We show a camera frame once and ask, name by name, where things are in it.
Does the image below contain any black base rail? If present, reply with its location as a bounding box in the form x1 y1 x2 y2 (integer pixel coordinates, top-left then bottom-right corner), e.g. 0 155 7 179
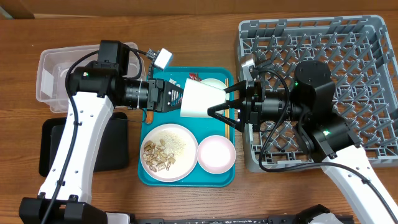
105 214 355 224

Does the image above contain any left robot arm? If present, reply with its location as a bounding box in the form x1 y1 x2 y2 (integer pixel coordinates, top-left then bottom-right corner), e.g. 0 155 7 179
19 40 183 223

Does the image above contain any clear plastic storage bin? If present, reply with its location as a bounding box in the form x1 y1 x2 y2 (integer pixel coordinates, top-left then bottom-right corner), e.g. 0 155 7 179
36 43 144 113

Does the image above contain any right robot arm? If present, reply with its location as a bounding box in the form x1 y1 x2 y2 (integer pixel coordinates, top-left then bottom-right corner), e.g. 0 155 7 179
207 60 397 223

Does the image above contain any white bowl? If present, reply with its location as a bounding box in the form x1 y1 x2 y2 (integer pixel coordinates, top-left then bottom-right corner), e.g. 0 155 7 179
200 78 227 101

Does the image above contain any orange carrot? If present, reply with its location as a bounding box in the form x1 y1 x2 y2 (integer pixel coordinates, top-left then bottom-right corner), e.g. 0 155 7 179
145 111 154 124

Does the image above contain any pink-white bowl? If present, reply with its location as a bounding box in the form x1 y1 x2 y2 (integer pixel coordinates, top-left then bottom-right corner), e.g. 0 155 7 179
197 135 236 174

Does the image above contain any teal serving tray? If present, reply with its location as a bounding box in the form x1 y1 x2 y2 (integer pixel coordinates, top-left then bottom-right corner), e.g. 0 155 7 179
137 67 235 187

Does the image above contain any grey dishwasher rack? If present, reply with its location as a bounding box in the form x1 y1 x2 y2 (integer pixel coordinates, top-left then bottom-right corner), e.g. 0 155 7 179
237 15 397 167

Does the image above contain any large white plate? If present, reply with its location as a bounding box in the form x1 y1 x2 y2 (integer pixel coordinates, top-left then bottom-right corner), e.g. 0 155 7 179
139 124 198 182

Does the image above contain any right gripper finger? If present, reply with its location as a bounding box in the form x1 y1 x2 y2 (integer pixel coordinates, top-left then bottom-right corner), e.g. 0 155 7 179
224 81 247 93
206 98 249 133

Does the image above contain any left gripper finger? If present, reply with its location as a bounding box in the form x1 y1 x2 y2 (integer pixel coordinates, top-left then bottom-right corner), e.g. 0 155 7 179
162 93 183 113
164 81 183 96

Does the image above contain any white cup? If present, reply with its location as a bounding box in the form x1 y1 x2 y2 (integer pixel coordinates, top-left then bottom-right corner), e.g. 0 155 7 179
180 78 226 118

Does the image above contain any red snack wrapper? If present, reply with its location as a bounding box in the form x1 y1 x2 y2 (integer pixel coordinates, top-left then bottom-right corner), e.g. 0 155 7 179
189 73 201 82

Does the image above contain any black rectangular tray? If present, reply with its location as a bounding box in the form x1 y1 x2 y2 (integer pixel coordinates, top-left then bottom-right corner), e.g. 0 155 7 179
39 112 129 177

